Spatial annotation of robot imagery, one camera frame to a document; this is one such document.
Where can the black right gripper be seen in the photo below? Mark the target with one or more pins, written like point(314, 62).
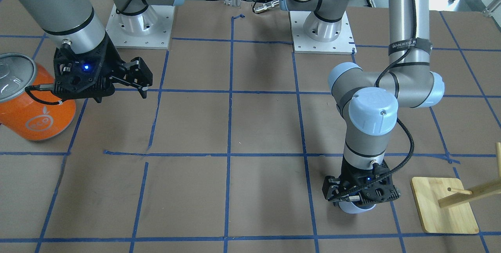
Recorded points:
point(111, 58)

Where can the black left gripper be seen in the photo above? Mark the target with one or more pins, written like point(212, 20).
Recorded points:
point(328, 187)

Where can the light blue plastic cup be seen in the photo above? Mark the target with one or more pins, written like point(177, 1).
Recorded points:
point(352, 208)

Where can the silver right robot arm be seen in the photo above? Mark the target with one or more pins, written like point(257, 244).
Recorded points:
point(76, 21)

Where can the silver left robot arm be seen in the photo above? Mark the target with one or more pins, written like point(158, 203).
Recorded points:
point(377, 143)

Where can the wooden cup rack stand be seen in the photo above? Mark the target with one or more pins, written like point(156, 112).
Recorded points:
point(443, 205)

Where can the orange canister with grey lid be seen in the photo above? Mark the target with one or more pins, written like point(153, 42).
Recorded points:
point(29, 119)

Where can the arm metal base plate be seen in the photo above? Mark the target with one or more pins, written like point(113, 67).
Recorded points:
point(148, 30)
point(313, 36)

